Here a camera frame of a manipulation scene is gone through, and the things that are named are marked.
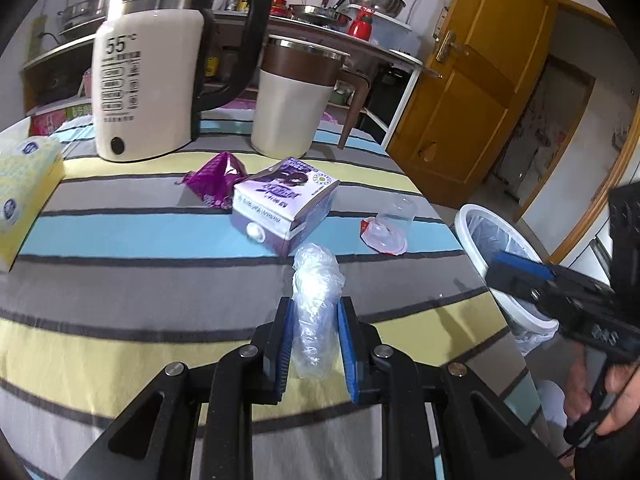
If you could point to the red lidded jar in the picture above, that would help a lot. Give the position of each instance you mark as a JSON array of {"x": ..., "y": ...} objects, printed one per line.
[{"x": 280, "y": 8}]

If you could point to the purple foil wrapper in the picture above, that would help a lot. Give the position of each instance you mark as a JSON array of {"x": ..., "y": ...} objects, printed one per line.
[{"x": 214, "y": 182}]

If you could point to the steel mixing bowl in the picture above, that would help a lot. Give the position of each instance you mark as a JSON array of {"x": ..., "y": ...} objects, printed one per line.
[{"x": 391, "y": 8}]

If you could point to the person's right hand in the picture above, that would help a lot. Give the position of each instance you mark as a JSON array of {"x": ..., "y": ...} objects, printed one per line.
[{"x": 620, "y": 380}]

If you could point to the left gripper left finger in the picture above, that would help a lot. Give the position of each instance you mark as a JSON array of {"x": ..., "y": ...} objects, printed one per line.
[{"x": 276, "y": 356}]

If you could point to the white steel electric kettle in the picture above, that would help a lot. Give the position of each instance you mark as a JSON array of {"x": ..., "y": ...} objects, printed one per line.
[{"x": 148, "y": 74}]

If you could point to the clear trash bin liner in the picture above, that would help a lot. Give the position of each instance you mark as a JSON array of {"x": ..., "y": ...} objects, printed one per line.
[{"x": 505, "y": 254}]

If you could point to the striped table cloth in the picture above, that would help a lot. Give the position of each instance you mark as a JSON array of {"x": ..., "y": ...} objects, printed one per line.
[{"x": 125, "y": 271}]

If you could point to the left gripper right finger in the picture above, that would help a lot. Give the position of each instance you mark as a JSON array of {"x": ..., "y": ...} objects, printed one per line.
[{"x": 357, "y": 341}]

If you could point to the white round trash bin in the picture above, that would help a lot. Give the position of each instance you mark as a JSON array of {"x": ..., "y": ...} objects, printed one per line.
[{"x": 500, "y": 264}]

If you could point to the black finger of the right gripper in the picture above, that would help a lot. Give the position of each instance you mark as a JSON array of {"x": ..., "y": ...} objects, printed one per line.
[{"x": 518, "y": 294}]

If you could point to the cream brown lidded mug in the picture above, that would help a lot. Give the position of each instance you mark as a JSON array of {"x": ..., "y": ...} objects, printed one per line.
[{"x": 296, "y": 80}]

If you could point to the yellow tissue pack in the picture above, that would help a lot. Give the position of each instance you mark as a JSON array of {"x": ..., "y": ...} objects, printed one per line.
[{"x": 31, "y": 169}]

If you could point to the red printed box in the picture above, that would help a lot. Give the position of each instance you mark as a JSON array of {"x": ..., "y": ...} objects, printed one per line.
[{"x": 45, "y": 119}]

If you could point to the clear plastic bag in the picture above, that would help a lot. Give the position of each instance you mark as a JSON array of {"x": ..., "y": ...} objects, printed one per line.
[{"x": 317, "y": 286}]

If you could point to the wooden door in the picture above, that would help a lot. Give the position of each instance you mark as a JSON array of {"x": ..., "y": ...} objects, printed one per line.
[{"x": 454, "y": 127}]

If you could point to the metal kitchen shelf rack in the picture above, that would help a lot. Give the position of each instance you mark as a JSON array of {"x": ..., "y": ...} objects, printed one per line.
[{"x": 55, "y": 76}]

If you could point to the steel pan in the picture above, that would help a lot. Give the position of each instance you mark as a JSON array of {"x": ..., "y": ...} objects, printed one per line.
[{"x": 318, "y": 15}]

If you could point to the wooden door frame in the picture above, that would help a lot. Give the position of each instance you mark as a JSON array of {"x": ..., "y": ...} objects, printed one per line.
[{"x": 566, "y": 202}]

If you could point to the purple milk carton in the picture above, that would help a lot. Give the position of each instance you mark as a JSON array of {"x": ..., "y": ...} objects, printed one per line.
[{"x": 281, "y": 205}]

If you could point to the clear plastic storage box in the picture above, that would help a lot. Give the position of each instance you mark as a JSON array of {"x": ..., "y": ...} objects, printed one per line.
[{"x": 391, "y": 34}]

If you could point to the brass door handle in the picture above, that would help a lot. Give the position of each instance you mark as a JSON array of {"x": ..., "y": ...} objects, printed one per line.
[{"x": 448, "y": 44}]

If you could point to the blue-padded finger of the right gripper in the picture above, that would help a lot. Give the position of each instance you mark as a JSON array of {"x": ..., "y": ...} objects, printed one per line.
[{"x": 526, "y": 265}]

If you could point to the clear cup pink lid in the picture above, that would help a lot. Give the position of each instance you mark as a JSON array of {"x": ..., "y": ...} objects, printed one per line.
[{"x": 387, "y": 232}]

